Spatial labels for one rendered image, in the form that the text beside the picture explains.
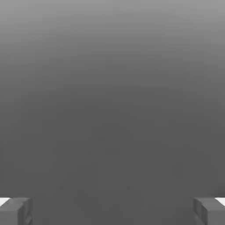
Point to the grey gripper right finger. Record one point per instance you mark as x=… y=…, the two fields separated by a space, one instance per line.
x=211 y=211

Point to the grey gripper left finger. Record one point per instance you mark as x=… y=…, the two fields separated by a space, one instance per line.
x=14 y=211

